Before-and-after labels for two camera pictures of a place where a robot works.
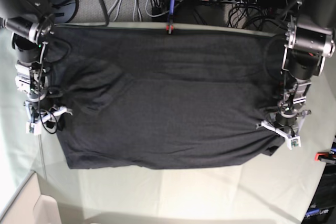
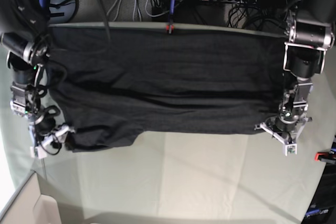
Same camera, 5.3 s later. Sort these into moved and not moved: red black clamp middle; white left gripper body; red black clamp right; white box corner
Moved: white left gripper body
Not moved: red black clamp right; red black clamp middle; white box corner
